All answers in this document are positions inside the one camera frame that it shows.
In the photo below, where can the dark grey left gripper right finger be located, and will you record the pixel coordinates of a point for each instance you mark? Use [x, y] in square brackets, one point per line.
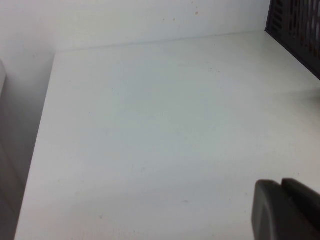
[307, 207]

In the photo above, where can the black perforated plastic book stand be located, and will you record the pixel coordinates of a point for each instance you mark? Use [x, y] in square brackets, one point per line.
[295, 30]

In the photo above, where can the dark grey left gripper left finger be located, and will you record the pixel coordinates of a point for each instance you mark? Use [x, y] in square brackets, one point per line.
[270, 215]

